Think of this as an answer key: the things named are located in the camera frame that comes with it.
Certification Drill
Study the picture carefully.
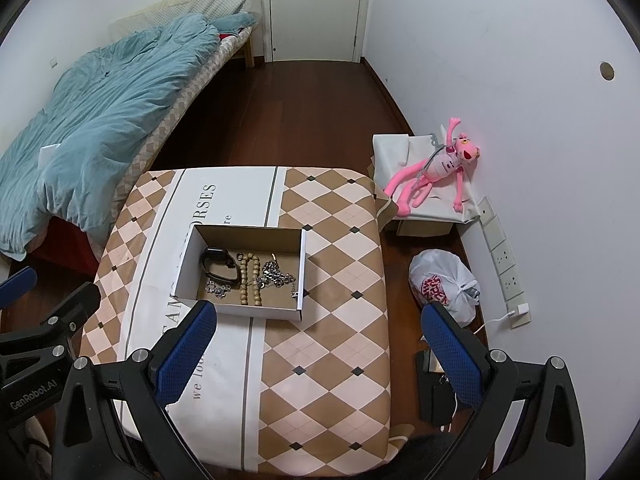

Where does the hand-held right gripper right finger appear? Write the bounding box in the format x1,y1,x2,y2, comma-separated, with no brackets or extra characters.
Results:
421,303,587,480

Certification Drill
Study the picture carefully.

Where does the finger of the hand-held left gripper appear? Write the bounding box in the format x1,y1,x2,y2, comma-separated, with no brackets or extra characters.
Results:
0,266,39,312
0,282,102,361

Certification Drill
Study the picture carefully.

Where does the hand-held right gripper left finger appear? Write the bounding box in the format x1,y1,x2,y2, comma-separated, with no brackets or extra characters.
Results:
52,301,218,480

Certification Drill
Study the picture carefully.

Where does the wooden bead bracelet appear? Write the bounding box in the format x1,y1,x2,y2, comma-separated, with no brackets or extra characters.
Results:
235,253,264,307

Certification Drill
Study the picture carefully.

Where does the black smart band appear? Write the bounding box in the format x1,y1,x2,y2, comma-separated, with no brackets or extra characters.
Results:
200,247,240,284

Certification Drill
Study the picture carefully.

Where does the cardboard box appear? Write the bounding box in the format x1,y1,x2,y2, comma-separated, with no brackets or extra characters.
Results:
172,224,307,323

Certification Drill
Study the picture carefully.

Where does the thick silver chain bracelet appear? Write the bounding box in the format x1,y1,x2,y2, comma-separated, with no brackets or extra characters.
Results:
257,255,301,302

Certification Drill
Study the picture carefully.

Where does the black flat object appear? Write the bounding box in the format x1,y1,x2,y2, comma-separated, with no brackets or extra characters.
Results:
414,350,457,424

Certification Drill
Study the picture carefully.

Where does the white plastic bag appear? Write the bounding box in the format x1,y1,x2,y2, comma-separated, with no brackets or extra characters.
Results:
409,249,482,326

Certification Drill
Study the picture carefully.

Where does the white power strip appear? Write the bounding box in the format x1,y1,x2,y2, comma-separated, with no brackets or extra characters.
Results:
477,196,532,330

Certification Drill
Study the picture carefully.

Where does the blue blanket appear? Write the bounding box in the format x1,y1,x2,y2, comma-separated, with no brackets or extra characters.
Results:
0,14,257,261

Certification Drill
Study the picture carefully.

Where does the pink plush toy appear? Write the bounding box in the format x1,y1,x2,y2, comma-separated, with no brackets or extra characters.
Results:
384,117,482,217

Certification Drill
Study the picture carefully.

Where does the white cloth covered stand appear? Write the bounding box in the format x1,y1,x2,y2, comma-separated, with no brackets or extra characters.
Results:
371,132,481,224

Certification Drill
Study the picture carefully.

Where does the pale folded bedding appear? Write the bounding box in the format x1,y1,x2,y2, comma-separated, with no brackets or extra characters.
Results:
107,0,262,37

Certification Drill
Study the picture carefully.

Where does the white door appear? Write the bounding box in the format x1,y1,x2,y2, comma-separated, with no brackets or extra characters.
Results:
265,0,369,64

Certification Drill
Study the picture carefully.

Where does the white cable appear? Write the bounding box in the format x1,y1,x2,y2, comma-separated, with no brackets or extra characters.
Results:
471,310,514,334

